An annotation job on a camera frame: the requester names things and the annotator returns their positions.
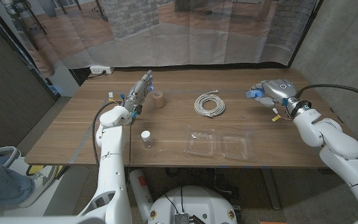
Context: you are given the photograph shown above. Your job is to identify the coiled white USB cable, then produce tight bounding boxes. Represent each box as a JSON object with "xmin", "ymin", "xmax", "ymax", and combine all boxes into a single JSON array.
[{"xmin": 193, "ymin": 89, "xmax": 226, "ymax": 118}]

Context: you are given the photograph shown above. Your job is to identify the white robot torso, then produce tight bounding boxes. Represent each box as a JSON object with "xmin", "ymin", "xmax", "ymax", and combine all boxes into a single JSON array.
[{"xmin": 147, "ymin": 185, "xmax": 238, "ymax": 224}]

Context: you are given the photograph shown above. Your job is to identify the black power cord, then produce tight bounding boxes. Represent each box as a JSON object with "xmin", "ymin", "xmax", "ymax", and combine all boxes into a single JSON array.
[{"xmin": 87, "ymin": 70, "xmax": 107, "ymax": 79}]

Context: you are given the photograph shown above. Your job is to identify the small brown cup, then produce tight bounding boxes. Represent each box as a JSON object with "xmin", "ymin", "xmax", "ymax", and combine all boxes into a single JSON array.
[{"xmin": 152, "ymin": 91, "xmax": 165, "ymax": 109}]

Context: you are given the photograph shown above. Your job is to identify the white sneaker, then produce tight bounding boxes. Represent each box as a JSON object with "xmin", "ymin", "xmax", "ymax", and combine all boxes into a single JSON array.
[{"xmin": 19, "ymin": 164, "xmax": 57, "ymax": 208}]

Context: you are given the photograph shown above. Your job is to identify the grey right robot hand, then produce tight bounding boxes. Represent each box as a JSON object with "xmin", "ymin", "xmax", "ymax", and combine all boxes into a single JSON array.
[{"xmin": 247, "ymin": 78, "xmax": 301, "ymax": 114}]

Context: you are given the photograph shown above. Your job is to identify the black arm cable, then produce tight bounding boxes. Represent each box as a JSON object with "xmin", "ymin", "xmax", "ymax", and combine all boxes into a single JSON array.
[
  {"xmin": 295, "ymin": 83, "xmax": 358, "ymax": 103},
  {"xmin": 91, "ymin": 101, "xmax": 121, "ymax": 172}
]

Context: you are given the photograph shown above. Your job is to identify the white floor platform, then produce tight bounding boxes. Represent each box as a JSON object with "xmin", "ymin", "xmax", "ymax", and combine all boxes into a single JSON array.
[{"xmin": 3, "ymin": 157, "xmax": 90, "ymax": 218}]

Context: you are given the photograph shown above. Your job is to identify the clear plastic clamshell container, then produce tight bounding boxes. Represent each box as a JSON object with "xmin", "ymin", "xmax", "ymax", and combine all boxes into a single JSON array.
[{"xmin": 183, "ymin": 126, "xmax": 258, "ymax": 162}]

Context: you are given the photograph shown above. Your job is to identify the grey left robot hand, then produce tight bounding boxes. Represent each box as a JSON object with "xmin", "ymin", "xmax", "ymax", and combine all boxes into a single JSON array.
[{"xmin": 124, "ymin": 70, "xmax": 154, "ymax": 118}]

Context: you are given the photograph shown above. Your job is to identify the clear bottle with white cap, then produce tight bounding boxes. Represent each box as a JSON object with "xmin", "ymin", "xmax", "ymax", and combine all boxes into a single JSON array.
[{"xmin": 140, "ymin": 129, "xmax": 155, "ymax": 149}]

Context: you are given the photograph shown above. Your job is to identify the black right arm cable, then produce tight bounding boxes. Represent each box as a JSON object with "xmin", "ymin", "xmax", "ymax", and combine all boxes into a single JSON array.
[{"xmin": 295, "ymin": 83, "xmax": 358, "ymax": 103}]

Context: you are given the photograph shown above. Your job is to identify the printed room backdrop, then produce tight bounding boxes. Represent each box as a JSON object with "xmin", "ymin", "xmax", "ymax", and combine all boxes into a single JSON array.
[{"xmin": 0, "ymin": 0, "xmax": 319, "ymax": 78}]

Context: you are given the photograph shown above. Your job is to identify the white power strip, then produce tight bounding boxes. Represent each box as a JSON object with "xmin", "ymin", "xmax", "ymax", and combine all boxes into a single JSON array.
[{"xmin": 89, "ymin": 65, "xmax": 116, "ymax": 75}]

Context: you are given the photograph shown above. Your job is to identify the small blue toy camera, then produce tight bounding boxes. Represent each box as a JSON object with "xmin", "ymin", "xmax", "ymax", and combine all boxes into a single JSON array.
[{"xmin": 246, "ymin": 88, "xmax": 266, "ymax": 100}]

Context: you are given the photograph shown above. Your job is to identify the black backdrop stand pole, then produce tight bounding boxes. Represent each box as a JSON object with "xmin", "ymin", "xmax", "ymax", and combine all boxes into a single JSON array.
[
  {"xmin": 287, "ymin": 0, "xmax": 324, "ymax": 68},
  {"xmin": 0, "ymin": 0, "xmax": 61, "ymax": 101}
]

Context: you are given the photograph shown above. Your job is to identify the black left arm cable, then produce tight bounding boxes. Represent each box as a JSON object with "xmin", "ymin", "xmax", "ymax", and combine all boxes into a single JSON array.
[{"xmin": 91, "ymin": 101, "xmax": 121, "ymax": 172}]

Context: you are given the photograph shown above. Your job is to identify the white cylinder with orange label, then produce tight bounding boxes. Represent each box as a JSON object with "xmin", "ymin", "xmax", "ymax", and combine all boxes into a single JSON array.
[{"xmin": 129, "ymin": 169, "xmax": 154, "ymax": 222}]

